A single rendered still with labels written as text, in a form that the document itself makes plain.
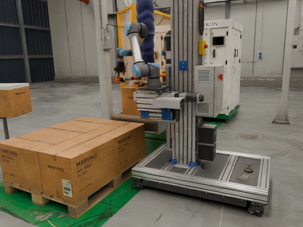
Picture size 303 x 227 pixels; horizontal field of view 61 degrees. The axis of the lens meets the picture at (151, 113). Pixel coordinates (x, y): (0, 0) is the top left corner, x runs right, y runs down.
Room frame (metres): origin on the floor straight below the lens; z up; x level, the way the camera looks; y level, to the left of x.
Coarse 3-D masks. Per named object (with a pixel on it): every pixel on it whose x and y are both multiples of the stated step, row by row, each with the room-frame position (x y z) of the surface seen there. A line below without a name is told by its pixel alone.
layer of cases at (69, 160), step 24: (72, 120) 3.24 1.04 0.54; (96, 120) 3.20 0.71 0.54; (0, 144) 2.37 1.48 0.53; (24, 144) 2.32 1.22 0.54; (48, 144) 2.30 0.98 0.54; (72, 144) 2.28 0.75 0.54; (96, 144) 2.26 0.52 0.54; (120, 144) 2.52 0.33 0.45; (144, 144) 2.95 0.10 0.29; (24, 168) 2.22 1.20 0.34; (48, 168) 2.06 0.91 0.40; (72, 168) 1.93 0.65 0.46; (96, 168) 2.18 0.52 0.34; (120, 168) 2.50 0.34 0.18; (48, 192) 2.08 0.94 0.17; (72, 192) 1.93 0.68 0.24
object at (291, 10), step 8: (128, 0) 6.46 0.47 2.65; (296, 0) 4.79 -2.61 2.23; (288, 8) 4.85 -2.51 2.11; (288, 16) 4.84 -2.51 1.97; (288, 24) 4.84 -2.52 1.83; (288, 32) 4.83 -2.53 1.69; (128, 40) 6.49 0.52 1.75; (288, 40) 4.83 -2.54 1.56; (128, 48) 6.49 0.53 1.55; (288, 48) 4.82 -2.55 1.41; (128, 56) 6.50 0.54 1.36; (288, 56) 4.81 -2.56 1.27; (128, 64) 6.50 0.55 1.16; (288, 64) 4.81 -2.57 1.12; (288, 72) 4.80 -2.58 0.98; (288, 80) 4.80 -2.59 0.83; (288, 88) 4.79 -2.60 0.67; (280, 104) 4.85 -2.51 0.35; (280, 112) 4.84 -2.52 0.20
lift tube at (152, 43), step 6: (150, 18) 3.37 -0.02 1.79; (150, 36) 3.36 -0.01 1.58; (144, 42) 3.36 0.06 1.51; (150, 42) 3.37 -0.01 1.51; (144, 48) 3.35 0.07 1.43; (150, 48) 3.36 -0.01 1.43; (144, 54) 3.35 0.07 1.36; (150, 54) 3.36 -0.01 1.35; (144, 60) 3.35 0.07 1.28; (150, 60) 3.36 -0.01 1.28
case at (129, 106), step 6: (126, 90) 3.25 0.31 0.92; (132, 90) 3.20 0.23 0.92; (138, 90) 3.15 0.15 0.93; (126, 96) 3.25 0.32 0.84; (132, 96) 3.20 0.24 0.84; (126, 102) 3.25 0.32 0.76; (132, 102) 3.20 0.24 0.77; (126, 108) 3.25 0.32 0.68; (132, 108) 3.20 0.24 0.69; (132, 114) 3.21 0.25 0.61; (138, 114) 3.15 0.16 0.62
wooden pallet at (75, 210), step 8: (128, 168) 2.62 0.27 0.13; (120, 176) 2.49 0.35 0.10; (128, 176) 2.64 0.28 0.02; (8, 184) 2.36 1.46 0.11; (16, 184) 2.29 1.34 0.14; (104, 184) 2.25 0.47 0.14; (112, 184) 2.39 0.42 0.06; (120, 184) 2.48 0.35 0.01; (8, 192) 2.37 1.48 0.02; (32, 192) 2.18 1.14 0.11; (40, 192) 2.13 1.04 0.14; (104, 192) 2.30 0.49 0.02; (32, 200) 2.19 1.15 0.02; (40, 200) 2.14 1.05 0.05; (48, 200) 2.19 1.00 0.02; (56, 200) 2.03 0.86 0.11; (64, 200) 1.98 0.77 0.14; (80, 200) 1.97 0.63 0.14; (88, 200) 2.16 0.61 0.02; (96, 200) 2.16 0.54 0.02; (72, 208) 1.94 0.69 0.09; (80, 208) 1.96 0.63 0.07; (88, 208) 2.05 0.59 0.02; (72, 216) 1.95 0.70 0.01
